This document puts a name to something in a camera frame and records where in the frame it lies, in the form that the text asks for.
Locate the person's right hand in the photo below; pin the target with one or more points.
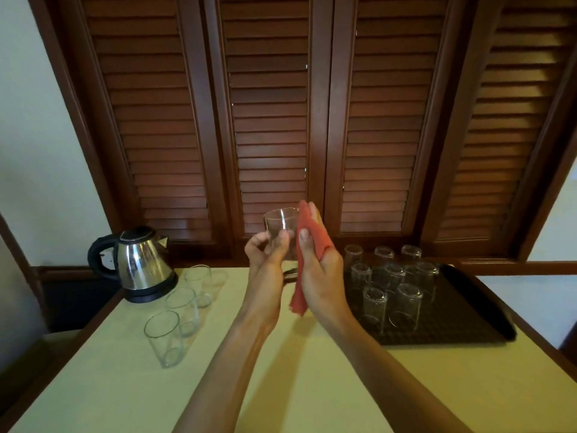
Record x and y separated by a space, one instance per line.
327 293

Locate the person's left hand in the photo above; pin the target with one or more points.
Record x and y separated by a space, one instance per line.
266 293

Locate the brown wooden wall rail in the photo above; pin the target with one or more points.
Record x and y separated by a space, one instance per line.
518 268

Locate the brown louvered wooden shutter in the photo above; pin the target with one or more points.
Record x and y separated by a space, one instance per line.
387 108
270 108
155 108
507 108

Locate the person's right forearm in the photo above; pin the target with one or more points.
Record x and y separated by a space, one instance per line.
405 383

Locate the group of clear glasses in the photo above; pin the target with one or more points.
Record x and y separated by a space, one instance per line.
180 306

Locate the person's left forearm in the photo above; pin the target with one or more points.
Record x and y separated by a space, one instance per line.
216 392

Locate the steel electric kettle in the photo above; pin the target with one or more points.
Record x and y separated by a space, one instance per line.
155 294
144 266

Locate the red cloth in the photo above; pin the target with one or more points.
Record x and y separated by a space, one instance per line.
299 297

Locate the brown wooden door frame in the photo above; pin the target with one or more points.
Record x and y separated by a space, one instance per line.
570 342

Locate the dark brown textured tray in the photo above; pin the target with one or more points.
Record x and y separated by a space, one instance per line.
460 311

